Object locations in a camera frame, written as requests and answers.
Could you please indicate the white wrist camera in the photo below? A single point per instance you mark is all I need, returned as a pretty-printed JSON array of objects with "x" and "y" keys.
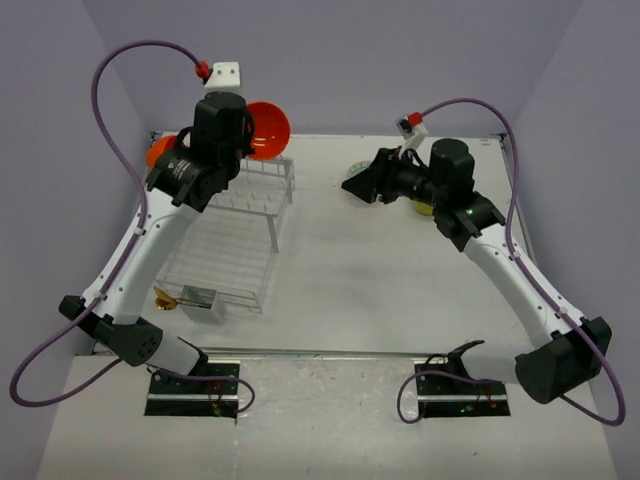
[
  {"x": 225, "y": 76},
  {"x": 412, "y": 129}
]

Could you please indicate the yellow dotted white bowl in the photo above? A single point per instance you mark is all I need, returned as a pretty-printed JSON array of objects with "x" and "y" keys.
[{"x": 357, "y": 168}]

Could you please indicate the golden spoon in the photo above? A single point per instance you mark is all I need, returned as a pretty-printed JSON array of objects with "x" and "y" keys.
[{"x": 166, "y": 302}]

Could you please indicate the orange bowl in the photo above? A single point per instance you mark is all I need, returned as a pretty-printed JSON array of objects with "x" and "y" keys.
[
  {"x": 272, "y": 130},
  {"x": 160, "y": 152}
]

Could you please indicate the lime green bowl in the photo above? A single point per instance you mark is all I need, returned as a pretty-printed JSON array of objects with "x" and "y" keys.
[{"x": 423, "y": 208}]

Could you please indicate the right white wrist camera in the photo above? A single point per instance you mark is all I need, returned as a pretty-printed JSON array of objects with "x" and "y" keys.
[{"x": 412, "y": 129}]

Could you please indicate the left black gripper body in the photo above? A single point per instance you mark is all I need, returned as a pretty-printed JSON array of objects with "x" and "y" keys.
[{"x": 244, "y": 147}]

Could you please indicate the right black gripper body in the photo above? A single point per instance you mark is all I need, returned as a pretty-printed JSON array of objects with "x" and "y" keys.
[{"x": 407, "y": 179}]

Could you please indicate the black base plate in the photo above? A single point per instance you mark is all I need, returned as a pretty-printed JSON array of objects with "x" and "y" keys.
[
  {"x": 172, "y": 397},
  {"x": 444, "y": 397}
]

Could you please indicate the white wire dish rack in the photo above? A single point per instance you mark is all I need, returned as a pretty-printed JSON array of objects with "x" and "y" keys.
[{"x": 227, "y": 254}]

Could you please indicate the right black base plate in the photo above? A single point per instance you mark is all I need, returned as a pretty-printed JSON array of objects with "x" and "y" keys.
[{"x": 444, "y": 397}]

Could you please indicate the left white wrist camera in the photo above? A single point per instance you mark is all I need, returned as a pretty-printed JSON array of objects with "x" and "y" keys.
[{"x": 225, "y": 76}]

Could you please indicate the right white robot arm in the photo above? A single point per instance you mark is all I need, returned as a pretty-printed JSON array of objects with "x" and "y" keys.
[{"x": 563, "y": 339}]

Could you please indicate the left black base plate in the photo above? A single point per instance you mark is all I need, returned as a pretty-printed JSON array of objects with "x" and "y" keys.
[{"x": 172, "y": 397}]

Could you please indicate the clear cutlery holder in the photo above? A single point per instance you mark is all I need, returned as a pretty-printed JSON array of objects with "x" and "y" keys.
[{"x": 214, "y": 315}]

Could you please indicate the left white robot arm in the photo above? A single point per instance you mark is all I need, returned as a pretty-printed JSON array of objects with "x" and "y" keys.
[{"x": 198, "y": 164}]

